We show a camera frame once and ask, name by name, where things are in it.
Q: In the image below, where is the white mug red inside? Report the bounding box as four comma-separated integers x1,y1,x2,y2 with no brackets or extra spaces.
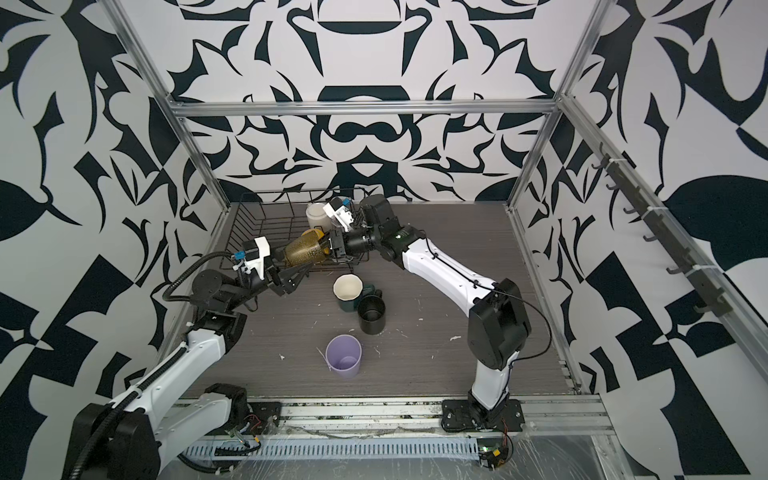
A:
305,203,333,232

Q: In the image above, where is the olive glass cup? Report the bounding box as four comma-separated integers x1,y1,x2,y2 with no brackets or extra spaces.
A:
283,228,327,266

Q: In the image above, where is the dark green mug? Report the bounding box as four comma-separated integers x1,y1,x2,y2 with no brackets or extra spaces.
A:
332,274,382,312

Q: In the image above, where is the black mug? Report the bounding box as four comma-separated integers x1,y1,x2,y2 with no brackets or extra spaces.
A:
357,295,386,335

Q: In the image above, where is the lavender cup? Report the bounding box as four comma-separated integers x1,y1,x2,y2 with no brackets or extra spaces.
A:
324,334,363,379

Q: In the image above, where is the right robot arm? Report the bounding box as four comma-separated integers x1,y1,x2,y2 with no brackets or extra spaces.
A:
322,194,531,428

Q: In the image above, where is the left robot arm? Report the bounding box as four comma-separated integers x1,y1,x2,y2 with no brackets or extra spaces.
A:
62,251,312,479

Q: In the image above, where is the small green circuit board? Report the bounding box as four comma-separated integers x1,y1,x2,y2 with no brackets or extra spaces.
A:
478,437,513,470

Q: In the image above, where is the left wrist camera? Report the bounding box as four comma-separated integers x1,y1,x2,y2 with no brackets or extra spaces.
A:
232,236,271,280

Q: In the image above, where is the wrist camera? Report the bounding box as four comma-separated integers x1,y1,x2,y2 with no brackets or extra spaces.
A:
232,236,271,280
323,198,355,232

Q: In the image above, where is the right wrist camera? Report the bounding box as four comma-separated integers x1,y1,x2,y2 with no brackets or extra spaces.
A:
323,198,355,232

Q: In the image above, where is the black wire dish rack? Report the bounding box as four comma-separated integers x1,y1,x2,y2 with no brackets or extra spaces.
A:
223,187,369,253

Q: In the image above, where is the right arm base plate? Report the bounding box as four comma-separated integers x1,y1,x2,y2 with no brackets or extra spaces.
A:
440,398,526,433

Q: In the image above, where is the white slotted cable duct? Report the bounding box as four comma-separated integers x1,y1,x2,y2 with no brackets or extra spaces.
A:
184,437,481,461

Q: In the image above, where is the grey wall hook rail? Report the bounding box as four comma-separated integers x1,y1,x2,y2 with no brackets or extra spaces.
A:
593,142,734,317

